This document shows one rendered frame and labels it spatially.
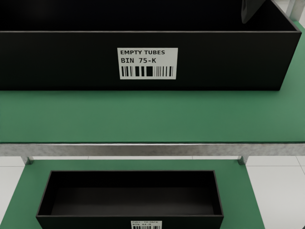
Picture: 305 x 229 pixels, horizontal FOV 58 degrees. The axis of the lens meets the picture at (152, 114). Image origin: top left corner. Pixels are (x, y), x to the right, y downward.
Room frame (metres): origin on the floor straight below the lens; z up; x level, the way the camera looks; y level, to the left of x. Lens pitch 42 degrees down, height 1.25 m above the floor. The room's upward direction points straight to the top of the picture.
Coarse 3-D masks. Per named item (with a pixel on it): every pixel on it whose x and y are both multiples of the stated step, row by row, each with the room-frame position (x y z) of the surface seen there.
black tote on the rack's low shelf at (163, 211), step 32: (64, 192) 0.55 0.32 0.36; (96, 192) 0.55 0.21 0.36; (128, 192) 0.55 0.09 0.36; (160, 192) 0.55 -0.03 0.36; (192, 192) 0.55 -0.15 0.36; (64, 224) 0.41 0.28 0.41; (96, 224) 0.41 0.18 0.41; (128, 224) 0.41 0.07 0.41; (160, 224) 0.41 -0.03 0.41; (192, 224) 0.41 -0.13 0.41
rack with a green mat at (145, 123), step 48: (0, 96) 0.38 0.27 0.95; (48, 96) 0.38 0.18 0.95; (96, 96) 0.38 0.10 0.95; (144, 96) 0.38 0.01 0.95; (192, 96) 0.38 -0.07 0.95; (240, 96) 0.38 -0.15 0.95; (288, 96) 0.38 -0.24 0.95; (0, 144) 0.27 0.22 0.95; (48, 144) 0.27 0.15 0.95; (96, 144) 0.27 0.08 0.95; (144, 144) 0.27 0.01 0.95; (192, 144) 0.27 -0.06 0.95; (240, 144) 0.27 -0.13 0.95; (288, 144) 0.27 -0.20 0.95; (240, 192) 0.56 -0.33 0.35
